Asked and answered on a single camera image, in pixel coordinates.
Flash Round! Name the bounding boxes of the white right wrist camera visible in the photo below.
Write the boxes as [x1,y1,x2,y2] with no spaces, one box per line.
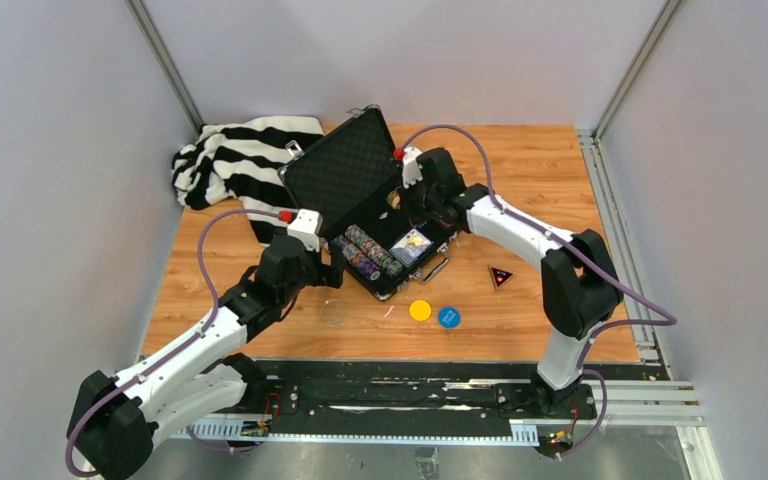
[402,146,423,189]

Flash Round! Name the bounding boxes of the yellow round dealer button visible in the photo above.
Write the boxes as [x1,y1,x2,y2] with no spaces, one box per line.
[408,300,433,322]

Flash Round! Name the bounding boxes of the multicolour chip row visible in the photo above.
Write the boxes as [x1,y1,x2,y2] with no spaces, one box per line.
[345,225,394,271]

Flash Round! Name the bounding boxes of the black white striped cloth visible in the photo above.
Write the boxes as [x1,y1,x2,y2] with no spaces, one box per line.
[171,116,324,246]

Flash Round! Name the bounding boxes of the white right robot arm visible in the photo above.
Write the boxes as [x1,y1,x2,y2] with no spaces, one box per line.
[394,147,624,417]

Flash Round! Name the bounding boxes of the purple chip row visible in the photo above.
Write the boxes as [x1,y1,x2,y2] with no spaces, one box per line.
[335,235,381,281]

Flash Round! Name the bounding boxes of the blue yellow card deck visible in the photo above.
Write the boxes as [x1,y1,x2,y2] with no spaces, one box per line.
[389,228,433,267]

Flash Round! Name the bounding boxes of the blue 10 poker chip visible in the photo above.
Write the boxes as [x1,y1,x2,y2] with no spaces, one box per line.
[437,306,462,329]

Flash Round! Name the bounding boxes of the black triangular heart token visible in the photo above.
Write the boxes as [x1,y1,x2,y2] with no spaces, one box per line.
[488,265,515,291]

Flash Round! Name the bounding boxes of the blue-green poker chip stack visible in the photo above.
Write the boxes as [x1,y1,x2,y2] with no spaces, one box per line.
[385,260,403,277]

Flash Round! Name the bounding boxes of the black poker set case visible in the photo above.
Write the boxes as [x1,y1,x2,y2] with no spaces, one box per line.
[279,105,457,301]

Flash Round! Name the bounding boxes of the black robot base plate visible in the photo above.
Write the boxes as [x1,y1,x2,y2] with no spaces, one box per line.
[220,360,605,446]

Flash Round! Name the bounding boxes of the clear round plastic disc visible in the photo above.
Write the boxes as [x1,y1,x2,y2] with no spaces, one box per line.
[319,299,348,327]

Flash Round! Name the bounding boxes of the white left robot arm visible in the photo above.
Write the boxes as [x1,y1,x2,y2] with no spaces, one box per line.
[64,235,346,479]

